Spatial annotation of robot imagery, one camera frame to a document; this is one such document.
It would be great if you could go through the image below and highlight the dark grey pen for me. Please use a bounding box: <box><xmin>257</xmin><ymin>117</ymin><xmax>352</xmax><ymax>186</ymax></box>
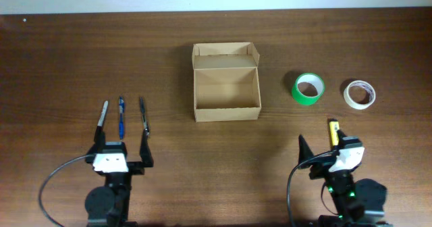
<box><xmin>140</xmin><ymin>97</ymin><xmax>150</xmax><ymax>136</ymax></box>

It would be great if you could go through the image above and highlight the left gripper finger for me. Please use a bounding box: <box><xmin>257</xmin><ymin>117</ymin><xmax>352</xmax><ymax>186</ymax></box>
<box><xmin>93</xmin><ymin>126</ymin><xmax>105</xmax><ymax>153</ymax></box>
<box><xmin>139</xmin><ymin>130</ymin><xmax>154</xmax><ymax>168</ymax></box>

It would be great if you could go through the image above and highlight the open cardboard box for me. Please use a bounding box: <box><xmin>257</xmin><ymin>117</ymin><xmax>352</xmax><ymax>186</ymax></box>
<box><xmin>192</xmin><ymin>42</ymin><xmax>262</xmax><ymax>122</ymax></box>

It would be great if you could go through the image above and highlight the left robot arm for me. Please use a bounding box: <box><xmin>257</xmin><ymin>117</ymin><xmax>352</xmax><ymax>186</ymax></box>
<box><xmin>84</xmin><ymin>127</ymin><xmax>154</xmax><ymax>227</ymax></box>

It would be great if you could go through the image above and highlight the green tape roll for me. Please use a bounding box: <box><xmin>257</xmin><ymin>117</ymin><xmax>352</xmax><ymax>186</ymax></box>
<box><xmin>292</xmin><ymin>73</ymin><xmax>325</xmax><ymax>105</ymax></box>

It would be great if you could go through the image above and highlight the black and white marker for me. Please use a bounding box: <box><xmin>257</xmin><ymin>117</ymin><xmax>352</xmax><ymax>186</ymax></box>
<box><xmin>97</xmin><ymin>101</ymin><xmax>109</xmax><ymax>128</ymax></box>

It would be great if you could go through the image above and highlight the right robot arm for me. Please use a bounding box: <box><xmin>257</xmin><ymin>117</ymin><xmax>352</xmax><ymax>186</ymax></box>
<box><xmin>298</xmin><ymin>130</ymin><xmax>389</xmax><ymax>227</ymax></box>

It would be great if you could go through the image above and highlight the blue ballpoint pen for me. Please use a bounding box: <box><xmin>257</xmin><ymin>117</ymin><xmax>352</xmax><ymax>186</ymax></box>
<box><xmin>119</xmin><ymin>97</ymin><xmax>125</xmax><ymax>140</ymax></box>

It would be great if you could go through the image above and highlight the white masking tape roll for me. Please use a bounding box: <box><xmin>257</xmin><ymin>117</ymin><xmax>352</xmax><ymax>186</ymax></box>
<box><xmin>344</xmin><ymin>80</ymin><xmax>377</xmax><ymax>110</ymax></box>

